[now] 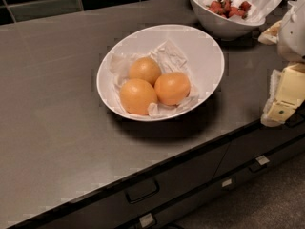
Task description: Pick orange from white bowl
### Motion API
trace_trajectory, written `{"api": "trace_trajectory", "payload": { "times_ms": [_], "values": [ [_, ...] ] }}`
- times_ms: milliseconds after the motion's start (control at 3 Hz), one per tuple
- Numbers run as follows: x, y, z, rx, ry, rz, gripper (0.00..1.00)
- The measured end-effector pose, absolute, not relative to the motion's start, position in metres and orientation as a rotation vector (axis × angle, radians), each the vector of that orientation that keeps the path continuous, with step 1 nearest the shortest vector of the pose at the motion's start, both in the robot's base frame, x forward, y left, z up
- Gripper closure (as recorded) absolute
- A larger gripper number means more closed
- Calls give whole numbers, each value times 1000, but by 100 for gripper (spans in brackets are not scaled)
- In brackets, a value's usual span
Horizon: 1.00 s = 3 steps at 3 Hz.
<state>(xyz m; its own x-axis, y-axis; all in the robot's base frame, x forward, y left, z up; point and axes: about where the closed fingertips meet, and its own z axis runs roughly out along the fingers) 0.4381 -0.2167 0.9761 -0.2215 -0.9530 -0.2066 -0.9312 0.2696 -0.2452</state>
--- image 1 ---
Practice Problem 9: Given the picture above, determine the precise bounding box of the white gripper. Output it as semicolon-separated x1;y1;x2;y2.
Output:
258;0;305;127

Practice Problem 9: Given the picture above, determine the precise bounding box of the orange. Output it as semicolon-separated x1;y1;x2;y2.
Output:
119;79;158;115
154;72;191;106
129;57;162;86

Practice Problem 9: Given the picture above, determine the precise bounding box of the white bowl with strawberries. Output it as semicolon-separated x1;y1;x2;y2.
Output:
190;0;265;41

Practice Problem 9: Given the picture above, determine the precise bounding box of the white paper in orange bowl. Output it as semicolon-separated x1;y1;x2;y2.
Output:
109;41;199;119

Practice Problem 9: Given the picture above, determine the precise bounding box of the white bowl with oranges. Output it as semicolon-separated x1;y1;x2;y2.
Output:
96;25;225;122

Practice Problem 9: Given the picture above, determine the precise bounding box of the red strawberries pile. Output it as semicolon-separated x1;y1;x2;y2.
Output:
206;0;252;19

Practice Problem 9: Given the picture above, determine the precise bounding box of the dark right drawer front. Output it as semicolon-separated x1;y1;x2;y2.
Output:
214;106;305;177

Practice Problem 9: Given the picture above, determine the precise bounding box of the dark drawer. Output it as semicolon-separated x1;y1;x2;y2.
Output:
127;136;305;229
214;106;305;177
39;144;228;229

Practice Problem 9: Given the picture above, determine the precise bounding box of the dark lower drawer front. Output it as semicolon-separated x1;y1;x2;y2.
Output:
127;136;305;229

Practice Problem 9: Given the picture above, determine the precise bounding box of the dark left drawer front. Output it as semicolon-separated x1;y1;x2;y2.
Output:
39;144;228;229

